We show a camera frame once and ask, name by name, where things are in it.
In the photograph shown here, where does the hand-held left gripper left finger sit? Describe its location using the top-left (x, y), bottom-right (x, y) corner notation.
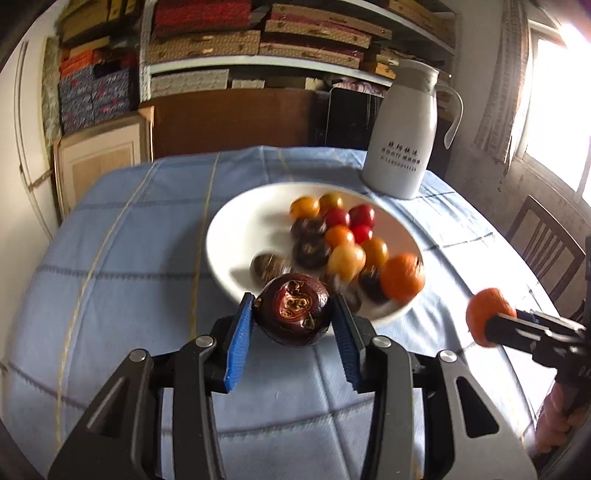
top-left (47, 292), bottom-right (256, 480)

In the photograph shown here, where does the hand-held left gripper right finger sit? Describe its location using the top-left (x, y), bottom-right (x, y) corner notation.
top-left (332, 292), bottom-right (540, 480)

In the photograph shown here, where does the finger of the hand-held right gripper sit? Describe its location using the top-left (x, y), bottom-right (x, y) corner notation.
top-left (515, 310), bottom-right (587, 340)
top-left (485, 313), bottom-right (561, 354)

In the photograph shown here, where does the orange mandarin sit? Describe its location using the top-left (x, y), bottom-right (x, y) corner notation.
top-left (465, 287), bottom-right (518, 348)
top-left (380, 253), bottom-right (426, 303)

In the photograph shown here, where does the large yellow cherry tomato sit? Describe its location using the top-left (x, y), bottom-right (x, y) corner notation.
top-left (328, 244), bottom-right (366, 282)

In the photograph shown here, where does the white plate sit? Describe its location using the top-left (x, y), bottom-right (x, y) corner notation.
top-left (205, 181), bottom-right (423, 326)

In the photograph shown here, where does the person's right hand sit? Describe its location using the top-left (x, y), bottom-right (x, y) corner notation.
top-left (536, 383), bottom-right (591, 455)

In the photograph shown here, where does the dark wooden chair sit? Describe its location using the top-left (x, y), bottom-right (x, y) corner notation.
top-left (505, 195), bottom-right (587, 301)

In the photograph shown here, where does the blue checked tablecloth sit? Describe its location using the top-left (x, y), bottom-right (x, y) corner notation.
top-left (0, 145), bottom-right (561, 480)

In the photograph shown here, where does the dark red cherry tomato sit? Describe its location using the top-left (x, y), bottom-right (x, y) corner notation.
top-left (348, 204), bottom-right (376, 229)

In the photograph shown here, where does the bright window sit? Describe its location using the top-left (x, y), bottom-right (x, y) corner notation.
top-left (522, 23), bottom-right (591, 204)

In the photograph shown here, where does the white thermos jug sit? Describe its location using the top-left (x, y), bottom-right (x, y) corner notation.
top-left (361, 58), bottom-right (464, 200)

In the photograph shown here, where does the brown wooden board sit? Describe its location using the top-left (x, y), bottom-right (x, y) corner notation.
top-left (139, 88), bottom-right (317, 160)

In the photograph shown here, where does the patterned curtain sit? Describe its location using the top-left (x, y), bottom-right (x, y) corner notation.
top-left (473, 0), bottom-right (532, 176)

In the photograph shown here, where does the stack of blue floral boxes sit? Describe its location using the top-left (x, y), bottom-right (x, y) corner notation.
top-left (58, 67), bottom-right (134, 137)

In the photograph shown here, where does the white metal shelf rack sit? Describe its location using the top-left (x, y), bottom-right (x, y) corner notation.
top-left (139, 0), bottom-right (458, 100)

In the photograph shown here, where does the stack of woven flat boxes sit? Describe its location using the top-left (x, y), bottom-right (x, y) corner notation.
top-left (145, 0), bottom-right (458, 90)

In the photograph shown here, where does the green patterned box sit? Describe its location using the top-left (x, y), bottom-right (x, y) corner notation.
top-left (41, 37), bottom-right (63, 139)

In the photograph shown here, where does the stack of orange boxes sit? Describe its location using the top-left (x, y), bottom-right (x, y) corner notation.
top-left (59, 50), bottom-right (112, 79)

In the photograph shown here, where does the stack of brown cardboard boxes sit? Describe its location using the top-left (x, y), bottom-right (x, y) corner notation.
top-left (60, 0), bottom-right (144, 47)

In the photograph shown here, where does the beige wooden picture frame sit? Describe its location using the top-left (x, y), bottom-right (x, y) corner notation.
top-left (53, 115), bottom-right (153, 217)

